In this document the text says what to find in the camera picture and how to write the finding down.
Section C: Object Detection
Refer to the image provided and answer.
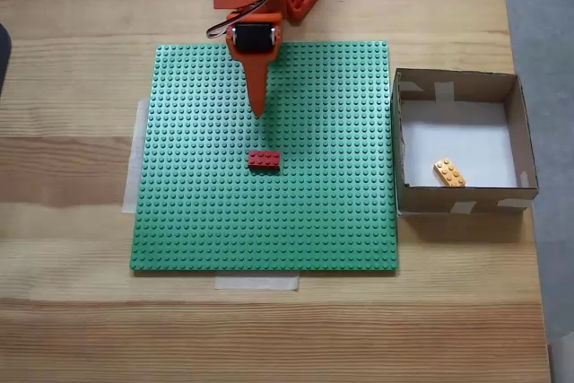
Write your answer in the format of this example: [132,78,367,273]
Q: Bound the yellow lego block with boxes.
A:
[432,157,467,188]

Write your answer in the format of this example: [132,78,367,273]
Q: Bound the red lego block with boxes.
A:
[248,150,283,174]

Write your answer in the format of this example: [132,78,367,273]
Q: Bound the green lego baseplate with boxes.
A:
[128,40,400,275]

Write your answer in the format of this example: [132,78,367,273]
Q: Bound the open cardboard box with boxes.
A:
[390,67,540,218]

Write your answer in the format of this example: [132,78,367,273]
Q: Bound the wide masking tape strip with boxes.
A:
[123,98,152,215]

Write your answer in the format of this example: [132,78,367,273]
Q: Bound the white paper sheet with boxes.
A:
[400,100,519,189]

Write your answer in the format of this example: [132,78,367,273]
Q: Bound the black rounded device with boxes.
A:
[0,22,13,97]

